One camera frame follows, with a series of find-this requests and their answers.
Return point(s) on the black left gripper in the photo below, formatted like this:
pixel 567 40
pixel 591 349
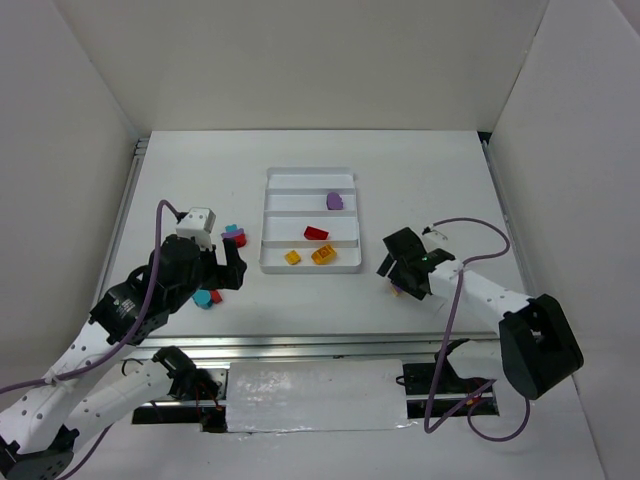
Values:
pixel 220 270

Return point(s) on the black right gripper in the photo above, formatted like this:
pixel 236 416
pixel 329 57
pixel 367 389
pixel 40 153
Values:
pixel 400 257

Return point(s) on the small yellow lego cube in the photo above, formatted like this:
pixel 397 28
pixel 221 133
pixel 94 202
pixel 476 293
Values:
pixel 292 257

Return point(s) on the yellow rounded lego brick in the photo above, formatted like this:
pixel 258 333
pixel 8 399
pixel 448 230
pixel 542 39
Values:
pixel 324 255

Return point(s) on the red curved lego brick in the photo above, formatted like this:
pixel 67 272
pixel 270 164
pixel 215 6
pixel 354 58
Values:
pixel 315 234

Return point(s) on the purple flower lego brick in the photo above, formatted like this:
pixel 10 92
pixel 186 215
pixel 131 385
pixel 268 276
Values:
pixel 334 201

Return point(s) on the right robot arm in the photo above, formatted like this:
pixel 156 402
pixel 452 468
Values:
pixel 537 345

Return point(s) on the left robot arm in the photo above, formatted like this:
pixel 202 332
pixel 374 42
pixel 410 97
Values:
pixel 58 413

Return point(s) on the red cloud lego brick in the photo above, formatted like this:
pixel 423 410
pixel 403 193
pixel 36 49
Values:
pixel 216 297

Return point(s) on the red lego brick in stack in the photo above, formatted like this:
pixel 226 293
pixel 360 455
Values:
pixel 240 240

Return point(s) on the teal rounded lego brick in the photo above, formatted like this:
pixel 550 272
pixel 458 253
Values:
pixel 202 299

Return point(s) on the white divided sorting tray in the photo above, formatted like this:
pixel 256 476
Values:
pixel 295 197

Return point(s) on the silver foil cover plate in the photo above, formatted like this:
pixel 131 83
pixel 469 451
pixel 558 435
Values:
pixel 315 396

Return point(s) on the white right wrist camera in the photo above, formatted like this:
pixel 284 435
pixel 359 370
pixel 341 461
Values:
pixel 434 235

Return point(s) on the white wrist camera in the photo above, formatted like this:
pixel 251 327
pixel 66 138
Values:
pixel 197 225
pixel 434 235

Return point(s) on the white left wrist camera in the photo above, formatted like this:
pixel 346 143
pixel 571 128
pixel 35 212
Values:
pixel 197 225

